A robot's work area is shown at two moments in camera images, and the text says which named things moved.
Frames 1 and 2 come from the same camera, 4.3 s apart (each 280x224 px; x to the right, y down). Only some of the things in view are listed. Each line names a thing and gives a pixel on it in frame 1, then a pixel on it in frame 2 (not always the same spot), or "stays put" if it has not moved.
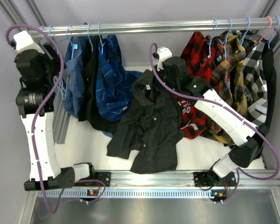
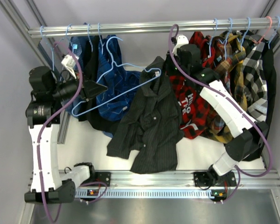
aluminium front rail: [176, 185] stays put
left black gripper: [52, 55] -> [84, 90]
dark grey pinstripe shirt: [150, 127] stays put
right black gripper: [163, 73] -> [169, 62]
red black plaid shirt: [193, 119] stays put
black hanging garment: [88, 112] stays put
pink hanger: [268, 30] stays put
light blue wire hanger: [60, 63] -> [74, 114]
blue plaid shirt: [115, 87] stays put
